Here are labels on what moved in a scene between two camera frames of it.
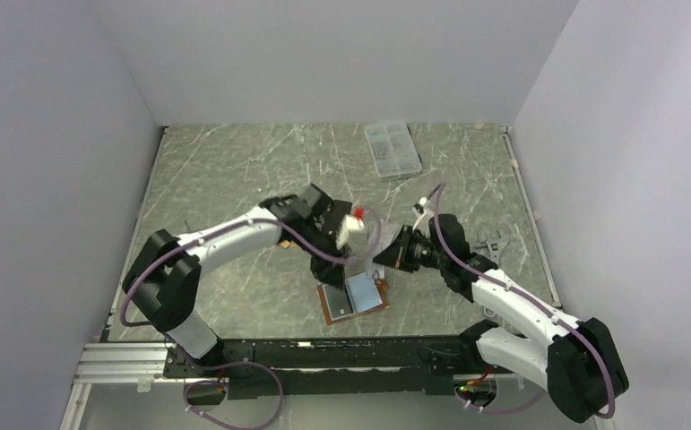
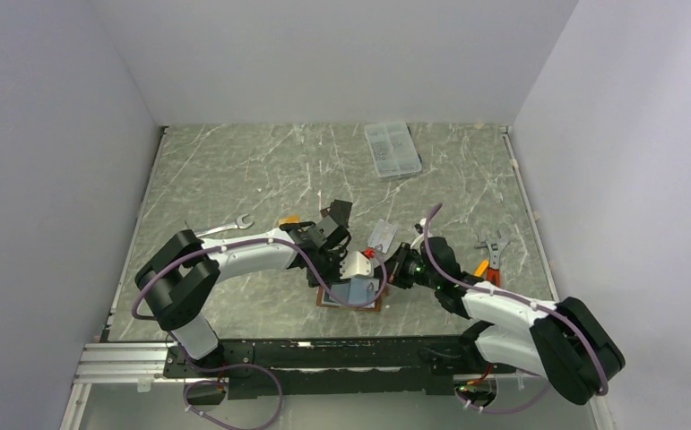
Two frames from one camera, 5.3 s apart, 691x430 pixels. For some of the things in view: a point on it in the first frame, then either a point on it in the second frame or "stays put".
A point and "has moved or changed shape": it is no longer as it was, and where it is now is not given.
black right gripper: (397, 254) to (395, 272)
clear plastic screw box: (393, 149) stays put
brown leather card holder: (383, 289) has moved or changed shape
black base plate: (342, 365) stays put
